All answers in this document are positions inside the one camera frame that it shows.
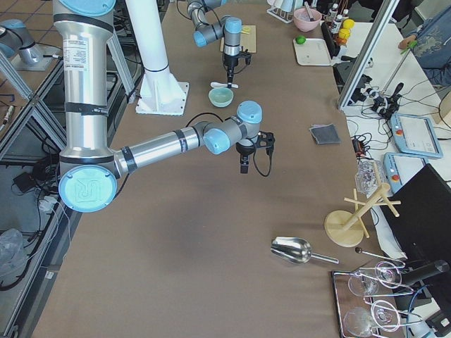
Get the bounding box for light green bowl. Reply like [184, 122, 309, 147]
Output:
[208, 87, 234, 108]

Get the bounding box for metal scoop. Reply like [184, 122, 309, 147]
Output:
[271, 237, 340, 264]

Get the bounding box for blue teach pendant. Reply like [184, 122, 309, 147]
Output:
[383, 152, 428, 194]
[390, 113, 443, 158]

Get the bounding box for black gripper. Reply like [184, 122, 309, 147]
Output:
[236, 139, 256, 173]
[223, 54, 240, 88]

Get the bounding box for cream rabbit tray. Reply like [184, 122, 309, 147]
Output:
[292, 38, 332, 66]

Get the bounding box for grey folded cloth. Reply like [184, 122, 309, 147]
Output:
[309, 124, 341, 145]

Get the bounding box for wooden mug tree stand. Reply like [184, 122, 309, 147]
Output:
[324, 162, 401, 247]

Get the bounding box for pink ribbed bowl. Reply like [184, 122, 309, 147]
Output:
[293, 8, 322, 32]

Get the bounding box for green lime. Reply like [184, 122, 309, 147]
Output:
[295, 35, 307, 45]

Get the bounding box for aluminium frame post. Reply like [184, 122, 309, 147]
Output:
[337, 0, 399, 112]

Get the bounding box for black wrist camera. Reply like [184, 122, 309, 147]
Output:
[256, 131, 275, 149]
[239, 49, 252, 65]

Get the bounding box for clear plastic container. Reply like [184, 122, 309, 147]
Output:
[354, 160, 387, 196]

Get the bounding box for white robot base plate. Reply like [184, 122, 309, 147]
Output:
[126, 0, 189, 116]

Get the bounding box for black wire glass rack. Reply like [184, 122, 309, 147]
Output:
[331, 261, 423, 337]

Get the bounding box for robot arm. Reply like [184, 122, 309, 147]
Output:
[187, 1, 250, 88]
[53, 1, 262, 213]

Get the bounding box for yellow lemon slice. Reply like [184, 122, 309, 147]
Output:
[241, 26, 252, 35]

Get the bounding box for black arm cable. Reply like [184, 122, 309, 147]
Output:
[252, 140, 271, 177]

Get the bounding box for wine glass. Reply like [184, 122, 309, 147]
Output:
[374, 261, 402, 289]
[371, 299, 401, 332]
[348, 275, 379, 296]

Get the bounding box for bamboo cutting board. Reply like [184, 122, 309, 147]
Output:
[220, 25, 257, 55]

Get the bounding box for black monitor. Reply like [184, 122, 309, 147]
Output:
[382, 164, 450, 262]

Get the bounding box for white plastic spoon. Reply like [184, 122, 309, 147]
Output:
[210, 82, 239, 89]

